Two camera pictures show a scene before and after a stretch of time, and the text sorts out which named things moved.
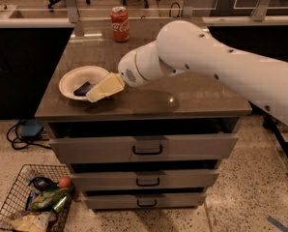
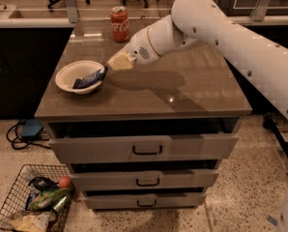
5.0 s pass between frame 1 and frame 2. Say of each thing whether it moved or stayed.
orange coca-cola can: stayed
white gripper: moved
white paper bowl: moved
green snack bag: stayed
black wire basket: stayed
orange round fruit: stayed
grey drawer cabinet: stayed
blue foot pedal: stayed
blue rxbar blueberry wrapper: moved
